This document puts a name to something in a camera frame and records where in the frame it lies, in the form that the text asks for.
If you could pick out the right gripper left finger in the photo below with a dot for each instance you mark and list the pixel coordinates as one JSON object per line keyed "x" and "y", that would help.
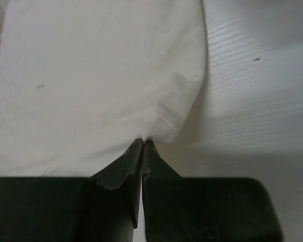
{"x": 102, "y": 207}

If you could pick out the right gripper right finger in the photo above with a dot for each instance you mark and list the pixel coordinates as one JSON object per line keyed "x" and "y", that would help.
{"x": 180, "y": 208}

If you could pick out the white t shirt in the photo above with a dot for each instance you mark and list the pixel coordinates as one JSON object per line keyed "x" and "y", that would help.
{"x": 80, "y": 80}

